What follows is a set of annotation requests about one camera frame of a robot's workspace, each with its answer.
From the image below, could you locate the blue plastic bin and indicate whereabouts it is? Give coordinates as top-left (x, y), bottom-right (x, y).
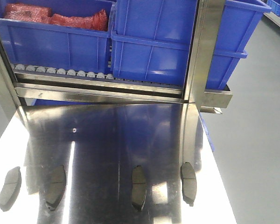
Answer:
top-left (0, 0), bottom-right (116, 73)
top-left (111, 0), bottom-right (197, 85)
top-left (206, 0), bottom-right (272, 90)

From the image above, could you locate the red bubble wrap bag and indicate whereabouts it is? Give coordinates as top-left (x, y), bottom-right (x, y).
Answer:
top-left (4, 2), bottom-right (108, 31)

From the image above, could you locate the brake pad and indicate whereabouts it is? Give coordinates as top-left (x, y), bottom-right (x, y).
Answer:
top-left (0, 167), bottom-right (22, 212)
top-left (131, 166), bottom-right (147, 211)
top-left (45, 165), bottom-right (67, 211)
top-left (180, 162), bottom-right (197, 207)

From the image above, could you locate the left blue plastic bin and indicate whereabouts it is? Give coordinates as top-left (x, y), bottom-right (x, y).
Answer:
top-left (0, 0), bottom-right (116, 73)

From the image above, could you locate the right blue plastic bin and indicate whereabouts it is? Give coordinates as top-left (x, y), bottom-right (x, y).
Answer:
top-left (206, 0), bottom-right (272, 90)

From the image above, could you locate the middle blue plastic bin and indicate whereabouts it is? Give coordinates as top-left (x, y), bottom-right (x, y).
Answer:
top-left (111, 0), bottom-right (197, 85)

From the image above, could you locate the stainless steel rack frame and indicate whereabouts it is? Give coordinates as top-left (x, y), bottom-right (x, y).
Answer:
top-left (0, 0), bottom-right (224, 119)

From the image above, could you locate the white roller conveyor track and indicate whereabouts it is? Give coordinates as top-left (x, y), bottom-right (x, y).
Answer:
top-left (11, 63), bottom-right (114, 80)

